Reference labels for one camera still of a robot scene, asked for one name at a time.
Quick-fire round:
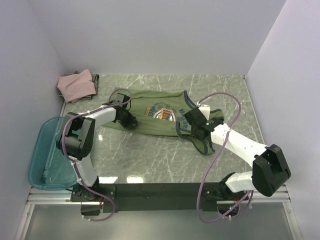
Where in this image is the green graphic tank top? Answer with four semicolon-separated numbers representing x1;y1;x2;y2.
129;89;215;156

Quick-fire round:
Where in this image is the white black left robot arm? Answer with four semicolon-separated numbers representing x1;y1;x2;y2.
56;89;138;201

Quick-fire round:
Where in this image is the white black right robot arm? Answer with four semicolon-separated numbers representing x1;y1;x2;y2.
184;105;291;200

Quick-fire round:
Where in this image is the folded striped tank top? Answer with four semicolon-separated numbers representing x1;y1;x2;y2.
59;71;100;100

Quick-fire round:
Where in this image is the folded pink tank top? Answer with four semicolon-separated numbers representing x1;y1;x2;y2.
57;69;96;103

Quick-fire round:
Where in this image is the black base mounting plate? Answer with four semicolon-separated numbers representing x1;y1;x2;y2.
70;182;245;215

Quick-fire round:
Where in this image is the teal plastic bin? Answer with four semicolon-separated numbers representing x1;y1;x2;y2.
28;116;77;191

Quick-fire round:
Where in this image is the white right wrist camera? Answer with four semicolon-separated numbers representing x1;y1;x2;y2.
196;102;211;120

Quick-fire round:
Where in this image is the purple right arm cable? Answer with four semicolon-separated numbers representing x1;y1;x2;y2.
196;92;254;224

